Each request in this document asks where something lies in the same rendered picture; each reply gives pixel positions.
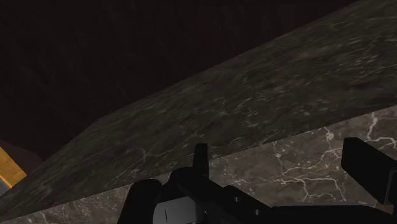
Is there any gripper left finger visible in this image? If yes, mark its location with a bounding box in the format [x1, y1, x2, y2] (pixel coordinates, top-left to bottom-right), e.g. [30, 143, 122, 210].
[117, 143, 274, 224]

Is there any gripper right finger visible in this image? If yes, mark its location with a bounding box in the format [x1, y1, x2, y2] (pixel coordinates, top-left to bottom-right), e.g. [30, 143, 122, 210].
[340, 136, 397, 216]

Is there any yellow wooden block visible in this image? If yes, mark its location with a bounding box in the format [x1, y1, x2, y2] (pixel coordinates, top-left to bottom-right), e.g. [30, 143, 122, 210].
[0, 146, 28, 189]

